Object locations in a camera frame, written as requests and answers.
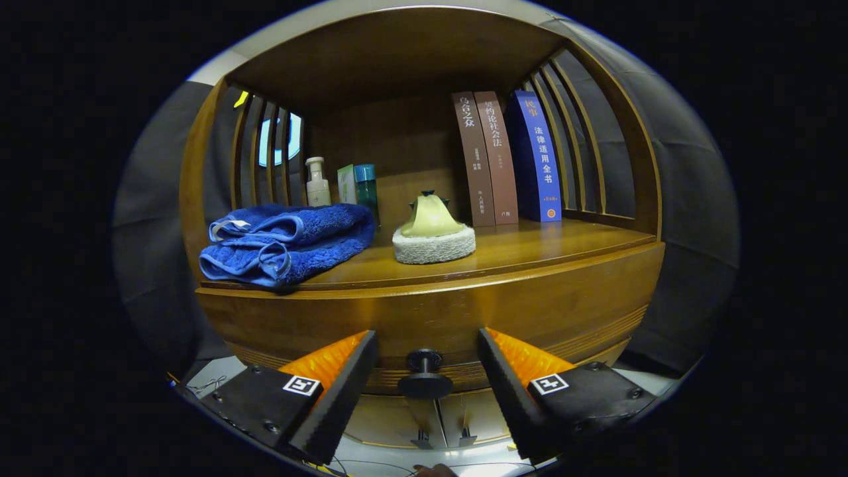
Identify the light brown book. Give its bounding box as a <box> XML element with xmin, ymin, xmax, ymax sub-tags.
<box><xmin>474</xmin><ymin>91</ymin><xmax>519</xmax><ymax>226</ymax></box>

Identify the white pump bottle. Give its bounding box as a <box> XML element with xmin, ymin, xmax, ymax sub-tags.
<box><xmin>305</xmin><ymin>157</ymin><xmax>332</xmax><ymax>207</ymax></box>

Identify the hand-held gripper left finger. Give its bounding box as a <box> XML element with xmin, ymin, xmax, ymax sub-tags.
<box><xmin>199</xmin><ymin>329</ymin><xmax>380</xmax><ymax>466</ymax></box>

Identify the teal bottle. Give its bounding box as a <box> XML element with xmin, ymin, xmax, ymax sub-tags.
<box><xmin>354</xmin><ymin>164</ymin><xmax>380</xmax><ymax>226</ymax></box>

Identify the green and white tube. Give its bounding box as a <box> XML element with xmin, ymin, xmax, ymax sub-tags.
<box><xmin>337</xmin><ymin>164</ymin><xmax>358</xmax><ymax>205</ymax></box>

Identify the scrub brush with yellow-green handle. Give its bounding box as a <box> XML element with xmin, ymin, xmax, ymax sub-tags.
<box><xmin>392</xmin><ymin>193</ymin><xmax>476</xmax><ymax>265</ymax></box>

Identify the blue folded towel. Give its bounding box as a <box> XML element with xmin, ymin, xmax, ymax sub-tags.
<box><xmin>199</xmin><ymin>203</ymin><xmax>376</xmax><ymax>289</ymax></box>

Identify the wooden countertop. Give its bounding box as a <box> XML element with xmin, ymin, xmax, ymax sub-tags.
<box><xmin>201</xmin><ymin>217</ymin><xmax>657</xmax><ymax>292</ymax></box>

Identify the wooden drawer with black knob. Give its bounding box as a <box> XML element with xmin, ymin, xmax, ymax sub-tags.
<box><xmin>197</xmin><ymin>242</ymin><xmax>666</xmax><ymax>400</ymax></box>

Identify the blue lidded teacup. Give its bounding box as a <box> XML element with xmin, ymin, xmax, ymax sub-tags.
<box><xmin>409</xmin><ymin>190</ymin><xmax>451</xmax><ymax>211</ymax></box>

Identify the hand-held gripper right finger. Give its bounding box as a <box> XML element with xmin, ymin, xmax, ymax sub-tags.
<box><xmin>477</xmin><ymin>327</ymin><xmax>658</xmax><ymax>464</ymax></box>

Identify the blue book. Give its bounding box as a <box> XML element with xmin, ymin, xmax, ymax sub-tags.
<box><xmin>507</xmin><ymin>90</ymin><xmax>562</xmax><ymax>223</ymax></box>

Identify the dark brown book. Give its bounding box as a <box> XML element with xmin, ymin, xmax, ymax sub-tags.
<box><xmin>452</xmin><ymin>91</ymin><xmax>496</xmax><ymax>228</ymax></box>

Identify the wooden cabinet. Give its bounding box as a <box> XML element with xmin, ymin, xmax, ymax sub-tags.
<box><xmin>179</xmin><ymin>7</ymin><xmax>666</xmax><ymax>451</ymax></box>

